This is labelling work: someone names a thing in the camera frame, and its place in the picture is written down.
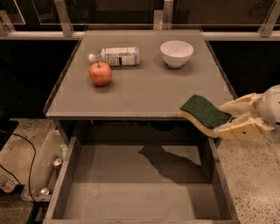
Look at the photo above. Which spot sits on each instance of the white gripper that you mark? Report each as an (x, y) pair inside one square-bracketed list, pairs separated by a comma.
[(271, 107)]

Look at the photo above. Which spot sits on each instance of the green and yellow sponge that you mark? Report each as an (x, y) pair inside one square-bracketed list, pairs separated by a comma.
[(203, 115)]

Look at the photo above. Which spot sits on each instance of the open grey top drawer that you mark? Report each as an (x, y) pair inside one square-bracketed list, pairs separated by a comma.
[(141, 184)]

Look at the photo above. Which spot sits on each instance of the white ceramic bowl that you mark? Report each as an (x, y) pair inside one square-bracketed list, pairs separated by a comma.
[(176, 53)]

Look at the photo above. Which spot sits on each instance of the grey cabinet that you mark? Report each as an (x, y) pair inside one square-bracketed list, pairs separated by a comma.
[(148, 91)]

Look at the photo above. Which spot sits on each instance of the clear plastic water bottle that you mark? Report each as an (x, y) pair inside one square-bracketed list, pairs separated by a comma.
[(117, 56)]

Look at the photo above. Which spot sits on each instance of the red apple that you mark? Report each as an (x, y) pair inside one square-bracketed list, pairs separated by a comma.
[(100, 73)]

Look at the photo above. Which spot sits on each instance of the green capped bottle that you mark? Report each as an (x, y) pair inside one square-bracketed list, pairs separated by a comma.
[(63, 150)]

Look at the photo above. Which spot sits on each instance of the silver can upper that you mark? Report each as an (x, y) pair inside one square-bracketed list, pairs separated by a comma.
[(57, 163)]

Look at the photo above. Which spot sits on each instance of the silver can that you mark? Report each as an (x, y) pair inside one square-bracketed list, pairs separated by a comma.
[(44, 191), (57, 163)]

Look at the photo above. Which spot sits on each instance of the clear plastic storage bin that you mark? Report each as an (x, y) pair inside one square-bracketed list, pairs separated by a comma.
[(43, 174)]

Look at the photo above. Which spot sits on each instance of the silver can lower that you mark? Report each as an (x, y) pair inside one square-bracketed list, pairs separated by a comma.
[(44, 191)]

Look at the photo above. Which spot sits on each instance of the metal railing frame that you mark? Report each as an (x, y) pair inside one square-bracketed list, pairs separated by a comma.
[(70, 19)]

